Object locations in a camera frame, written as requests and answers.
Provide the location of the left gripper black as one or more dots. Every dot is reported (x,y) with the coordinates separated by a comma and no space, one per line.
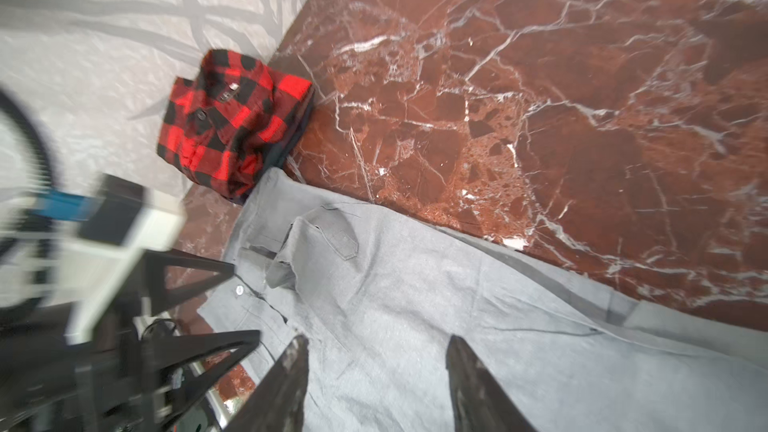
(113,382)

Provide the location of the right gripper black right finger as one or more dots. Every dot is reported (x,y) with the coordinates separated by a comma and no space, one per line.
(478,401)

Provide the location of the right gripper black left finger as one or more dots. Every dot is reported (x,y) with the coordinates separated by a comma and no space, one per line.
(277,403)

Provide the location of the grey long sleeve shirt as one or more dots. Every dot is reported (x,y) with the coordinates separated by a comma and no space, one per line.
(379,295)

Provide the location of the red black plaid folded shirt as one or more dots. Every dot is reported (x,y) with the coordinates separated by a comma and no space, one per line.
(235,120)

